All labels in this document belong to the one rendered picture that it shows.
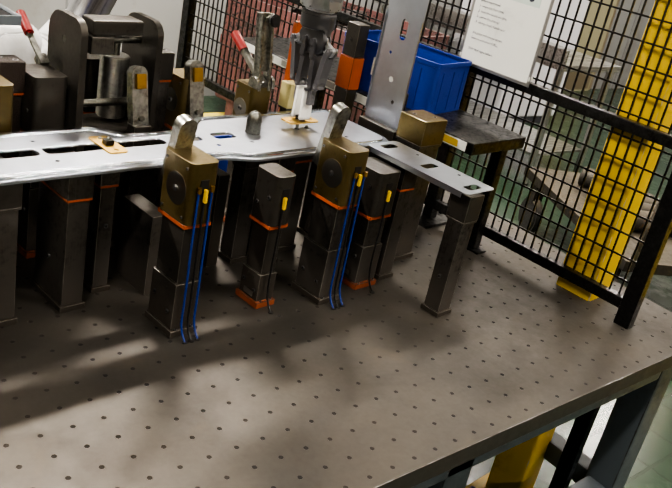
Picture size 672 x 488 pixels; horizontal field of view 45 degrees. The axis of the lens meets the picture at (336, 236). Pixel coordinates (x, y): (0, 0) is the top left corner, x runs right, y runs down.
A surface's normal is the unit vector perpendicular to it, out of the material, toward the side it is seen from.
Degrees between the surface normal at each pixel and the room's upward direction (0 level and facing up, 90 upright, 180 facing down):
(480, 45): 90
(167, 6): 90
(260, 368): 0
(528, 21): 90
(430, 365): 0
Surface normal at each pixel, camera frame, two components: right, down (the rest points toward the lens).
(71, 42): -0.71, 0.15
